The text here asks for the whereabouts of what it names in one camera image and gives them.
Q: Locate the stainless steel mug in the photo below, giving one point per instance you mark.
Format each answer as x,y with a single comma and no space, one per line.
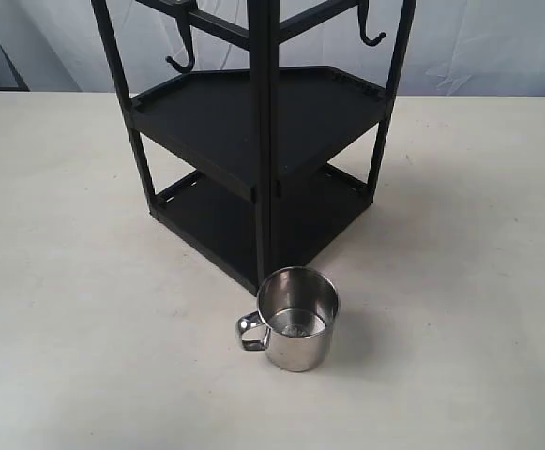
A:
296,310

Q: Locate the black metal shelf rack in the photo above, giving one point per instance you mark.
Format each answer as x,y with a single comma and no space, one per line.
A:
263,167

